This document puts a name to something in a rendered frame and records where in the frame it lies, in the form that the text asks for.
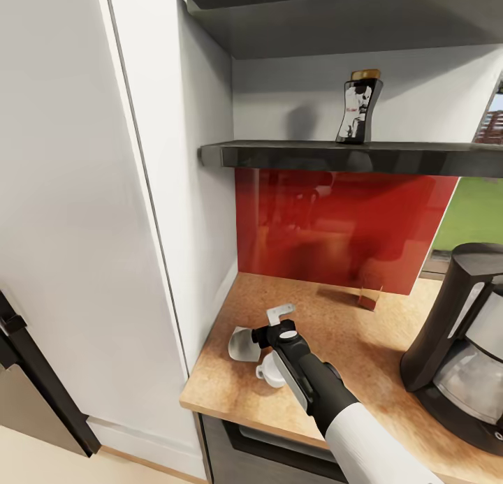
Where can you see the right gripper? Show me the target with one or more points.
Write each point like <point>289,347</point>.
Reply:
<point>263,336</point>

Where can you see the coffee maker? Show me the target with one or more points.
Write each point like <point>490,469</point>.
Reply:
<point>455,364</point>

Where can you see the fixed window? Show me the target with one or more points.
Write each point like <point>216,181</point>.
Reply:
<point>475,213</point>

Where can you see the dishwasher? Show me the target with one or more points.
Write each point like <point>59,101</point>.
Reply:
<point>246,455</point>

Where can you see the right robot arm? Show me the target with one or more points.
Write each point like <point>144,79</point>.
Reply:
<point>366,452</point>

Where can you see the coffee cup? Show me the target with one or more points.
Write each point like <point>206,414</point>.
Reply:
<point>269,371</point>

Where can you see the bottle of coffee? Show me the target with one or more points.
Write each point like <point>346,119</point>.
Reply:
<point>360,97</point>

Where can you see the paper coffee filter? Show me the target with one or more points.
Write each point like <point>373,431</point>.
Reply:
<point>241,347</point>

